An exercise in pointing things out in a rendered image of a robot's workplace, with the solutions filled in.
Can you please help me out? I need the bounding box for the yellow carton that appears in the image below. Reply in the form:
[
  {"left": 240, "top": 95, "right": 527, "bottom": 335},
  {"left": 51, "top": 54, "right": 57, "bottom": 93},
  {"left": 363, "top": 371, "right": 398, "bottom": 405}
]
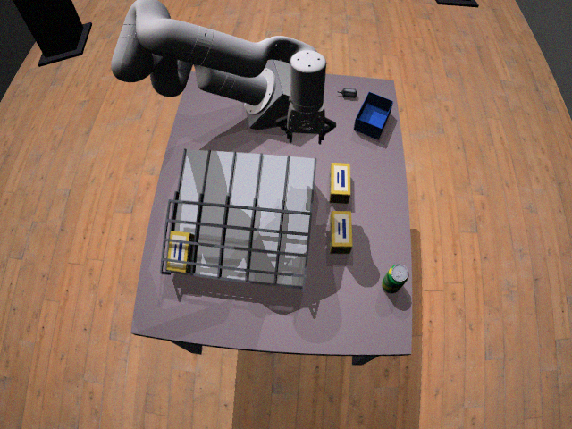
[
  {"left": 330, "top": 211, "right": 352, "bottom": 254},
  {"left": 166, "top": 231, "right": 194, "bottom": 273},
  {"left": 330, "top": 163, "right": 350, "bottom": 204}
]

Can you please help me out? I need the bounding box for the green drink can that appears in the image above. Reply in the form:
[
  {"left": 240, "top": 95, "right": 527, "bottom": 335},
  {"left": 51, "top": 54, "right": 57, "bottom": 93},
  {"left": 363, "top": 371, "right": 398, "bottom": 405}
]
[{"left": 382, "top": 265, "right": 408, "bottom": 293}]

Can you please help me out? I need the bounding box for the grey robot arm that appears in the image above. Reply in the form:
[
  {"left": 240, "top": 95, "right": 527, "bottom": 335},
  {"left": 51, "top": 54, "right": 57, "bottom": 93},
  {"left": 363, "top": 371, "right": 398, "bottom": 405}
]
[{"left": 111, "top": 0, "right": 326, "bottom": 114}]

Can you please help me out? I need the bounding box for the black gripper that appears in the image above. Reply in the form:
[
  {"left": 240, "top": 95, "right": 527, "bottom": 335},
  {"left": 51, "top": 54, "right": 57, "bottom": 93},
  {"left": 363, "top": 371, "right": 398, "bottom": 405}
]
[{"left": 276, "top": 103, "right": 336, "bottom": 145}]

